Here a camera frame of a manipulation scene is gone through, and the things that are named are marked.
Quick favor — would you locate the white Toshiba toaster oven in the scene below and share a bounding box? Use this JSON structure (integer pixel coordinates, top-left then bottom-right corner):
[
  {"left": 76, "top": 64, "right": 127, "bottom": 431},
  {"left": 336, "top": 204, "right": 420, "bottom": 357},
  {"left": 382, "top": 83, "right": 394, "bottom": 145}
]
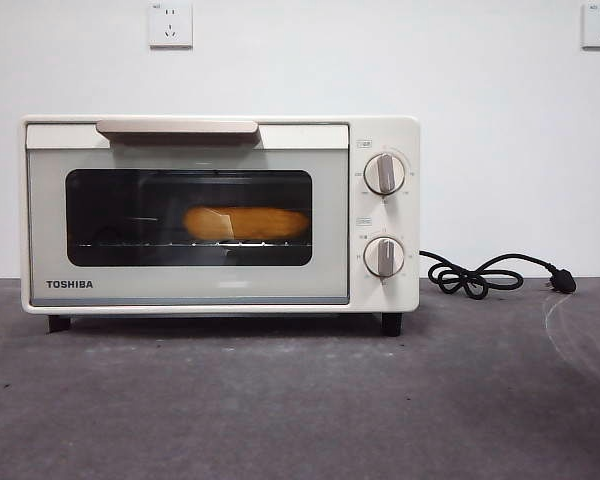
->
[{"left": 19, "top": 114, "right": 421, "bottom": 337}]

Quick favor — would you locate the black power cable with plug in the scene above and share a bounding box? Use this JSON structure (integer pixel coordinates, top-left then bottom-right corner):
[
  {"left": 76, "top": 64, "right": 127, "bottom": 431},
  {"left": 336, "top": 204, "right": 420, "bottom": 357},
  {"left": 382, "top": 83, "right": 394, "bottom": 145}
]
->
[{"left": 418, "top": 249, "right": 578, "bottom": 300}]

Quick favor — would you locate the beige temperature knob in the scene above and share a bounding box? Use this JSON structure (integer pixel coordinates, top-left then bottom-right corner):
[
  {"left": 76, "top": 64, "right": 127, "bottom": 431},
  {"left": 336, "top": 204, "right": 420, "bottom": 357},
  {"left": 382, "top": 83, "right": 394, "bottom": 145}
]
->
[{"left": 363, "top": 152, "right": 407, "bottom": 196}]

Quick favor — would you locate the beige timer knob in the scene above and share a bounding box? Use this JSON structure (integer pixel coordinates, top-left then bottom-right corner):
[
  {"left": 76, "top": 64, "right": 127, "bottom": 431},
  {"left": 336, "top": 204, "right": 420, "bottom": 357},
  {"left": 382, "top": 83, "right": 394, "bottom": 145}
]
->
[{"left": 363, "top": 235, "right": 405, "bottom": 278}]

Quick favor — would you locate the metal wire oven rack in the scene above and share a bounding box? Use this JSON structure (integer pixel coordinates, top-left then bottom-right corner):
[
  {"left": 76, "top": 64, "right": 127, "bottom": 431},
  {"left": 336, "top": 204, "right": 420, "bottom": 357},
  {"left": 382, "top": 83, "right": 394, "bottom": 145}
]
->
[{"left": 77, "top": 240, "right": 312, "bottom": 250}]

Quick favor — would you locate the glass oven door with handle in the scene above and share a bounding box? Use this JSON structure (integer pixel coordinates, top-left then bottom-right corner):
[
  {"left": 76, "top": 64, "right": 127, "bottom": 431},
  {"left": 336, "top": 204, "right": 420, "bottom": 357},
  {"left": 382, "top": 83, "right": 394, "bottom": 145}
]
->
[{"left": 25, "top": 118, "right": 351, "bottom": 306}]

